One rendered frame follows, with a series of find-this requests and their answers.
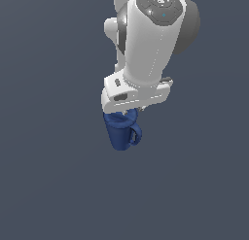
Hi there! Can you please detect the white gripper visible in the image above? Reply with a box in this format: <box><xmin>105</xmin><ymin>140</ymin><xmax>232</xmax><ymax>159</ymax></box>
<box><xmin>100</xmin><ymin>69</ymin><xmax>174</xmax><ymax>115</ymax></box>

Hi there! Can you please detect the blue mug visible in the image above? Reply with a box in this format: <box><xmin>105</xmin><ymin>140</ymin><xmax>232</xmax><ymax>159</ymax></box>
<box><xmin>102</xmin><ymin>108</ymin><xmax>143</xmax><ymax>152</ymax></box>

